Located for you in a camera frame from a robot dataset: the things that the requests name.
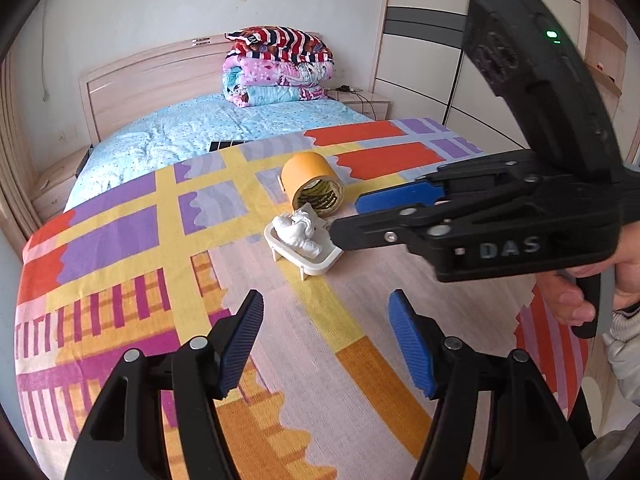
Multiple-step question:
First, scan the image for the white tissue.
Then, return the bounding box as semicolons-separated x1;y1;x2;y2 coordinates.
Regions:
272;208;324;257

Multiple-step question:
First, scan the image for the striped folded blanket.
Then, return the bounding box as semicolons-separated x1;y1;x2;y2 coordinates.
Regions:
225;25;335;67

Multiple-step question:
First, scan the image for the black striped card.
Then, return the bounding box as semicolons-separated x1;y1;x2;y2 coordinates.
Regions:
208;139;249;154

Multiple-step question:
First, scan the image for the pink floral folded quilt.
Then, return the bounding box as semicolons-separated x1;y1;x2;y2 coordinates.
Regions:
222;52;335;94

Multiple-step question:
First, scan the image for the light blue folded quilt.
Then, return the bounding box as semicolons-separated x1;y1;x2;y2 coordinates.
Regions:
222;77;327;107

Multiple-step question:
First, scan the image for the black charger with cable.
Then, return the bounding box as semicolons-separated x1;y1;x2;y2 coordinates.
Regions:
327;84;377;119

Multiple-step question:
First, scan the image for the white plastic tray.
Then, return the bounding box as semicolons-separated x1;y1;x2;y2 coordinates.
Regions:
264;210;344;281

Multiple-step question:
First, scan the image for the beige curtain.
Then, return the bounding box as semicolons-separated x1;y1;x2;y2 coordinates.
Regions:
0;55;44;242

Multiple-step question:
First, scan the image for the wooden wardrobe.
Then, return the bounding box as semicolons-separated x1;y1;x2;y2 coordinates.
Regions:
370;0;592;134

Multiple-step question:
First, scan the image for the yellow tape roll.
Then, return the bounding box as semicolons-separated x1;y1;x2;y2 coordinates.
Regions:
280;152;346;219

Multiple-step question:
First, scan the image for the colourful patterned bed sheet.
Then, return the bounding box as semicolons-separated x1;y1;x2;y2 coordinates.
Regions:
15;117;592;480

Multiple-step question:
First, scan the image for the light blue bed sheet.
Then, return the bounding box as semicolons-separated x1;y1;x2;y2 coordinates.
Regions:
62;97;374;214

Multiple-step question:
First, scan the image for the wooden bed headboard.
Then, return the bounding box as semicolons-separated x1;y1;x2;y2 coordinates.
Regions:
79;32;324;144

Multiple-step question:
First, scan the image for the person's right hand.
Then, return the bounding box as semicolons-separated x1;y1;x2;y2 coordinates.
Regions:
535;219;640;327

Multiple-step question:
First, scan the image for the wooden nightstand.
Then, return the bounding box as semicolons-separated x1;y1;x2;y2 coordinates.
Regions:
345;91;392;121
31;152;92;224

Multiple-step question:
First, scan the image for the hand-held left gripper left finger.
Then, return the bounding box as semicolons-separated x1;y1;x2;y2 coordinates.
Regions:
62;290;265;480

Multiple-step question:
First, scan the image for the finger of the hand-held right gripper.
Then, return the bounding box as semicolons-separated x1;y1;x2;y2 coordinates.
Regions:
356;157;541;216
327;192;482;254

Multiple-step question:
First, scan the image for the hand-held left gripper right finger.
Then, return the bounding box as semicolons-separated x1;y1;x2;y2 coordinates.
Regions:
387;289;591;480

